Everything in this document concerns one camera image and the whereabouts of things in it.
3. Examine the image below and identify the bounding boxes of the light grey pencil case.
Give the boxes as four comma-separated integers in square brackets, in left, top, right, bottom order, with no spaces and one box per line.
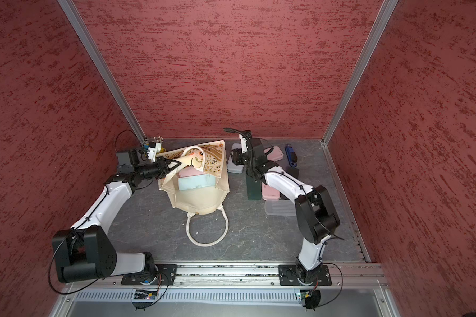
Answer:
[227,143,244,174]

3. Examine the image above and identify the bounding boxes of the green pencil case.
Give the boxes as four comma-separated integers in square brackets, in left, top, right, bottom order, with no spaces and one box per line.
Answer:
[246,175,262,201]

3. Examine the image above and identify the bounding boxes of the pink pencil case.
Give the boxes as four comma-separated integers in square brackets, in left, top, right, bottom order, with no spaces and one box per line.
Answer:
[178,166,205,178]
[261,184,280,201]
[264,146,284,162]

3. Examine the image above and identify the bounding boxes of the light blue pencil case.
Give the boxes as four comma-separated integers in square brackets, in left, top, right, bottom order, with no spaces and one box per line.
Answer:
[178,174,216,191]

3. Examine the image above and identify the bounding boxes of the cream floral canvas tote bag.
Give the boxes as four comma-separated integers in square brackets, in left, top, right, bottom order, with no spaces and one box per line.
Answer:
[155,140,230,247]

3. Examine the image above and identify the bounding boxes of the dark grey pencil case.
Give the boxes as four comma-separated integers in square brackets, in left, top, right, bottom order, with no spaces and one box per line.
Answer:
[286,166,300,179]

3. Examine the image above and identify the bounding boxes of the clear plastic pencil case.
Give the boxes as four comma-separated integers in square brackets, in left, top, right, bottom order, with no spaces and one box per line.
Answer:
[264,199,296,217]

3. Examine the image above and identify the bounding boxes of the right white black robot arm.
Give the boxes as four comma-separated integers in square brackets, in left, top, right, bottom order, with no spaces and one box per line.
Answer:
[224,128,341,285]

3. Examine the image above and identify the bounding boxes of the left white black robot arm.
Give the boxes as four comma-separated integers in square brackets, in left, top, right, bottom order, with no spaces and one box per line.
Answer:
[50,149,181,284]

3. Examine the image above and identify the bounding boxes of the blue stapler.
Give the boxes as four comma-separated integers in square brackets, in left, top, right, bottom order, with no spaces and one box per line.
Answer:
[284,143,298,168]

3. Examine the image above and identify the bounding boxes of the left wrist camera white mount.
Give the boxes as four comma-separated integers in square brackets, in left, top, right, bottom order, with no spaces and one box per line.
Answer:
[147,141,162,163]

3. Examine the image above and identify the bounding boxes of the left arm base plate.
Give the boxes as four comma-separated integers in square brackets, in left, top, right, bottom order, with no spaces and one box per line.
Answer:
[121,264,178,287]

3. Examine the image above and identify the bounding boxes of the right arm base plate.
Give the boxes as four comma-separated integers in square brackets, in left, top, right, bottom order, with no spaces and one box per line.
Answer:
[278,264,332,287]

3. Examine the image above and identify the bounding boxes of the aluminium front rail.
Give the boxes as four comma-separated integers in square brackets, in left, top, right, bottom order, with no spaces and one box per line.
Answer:
[75,260,390,288]

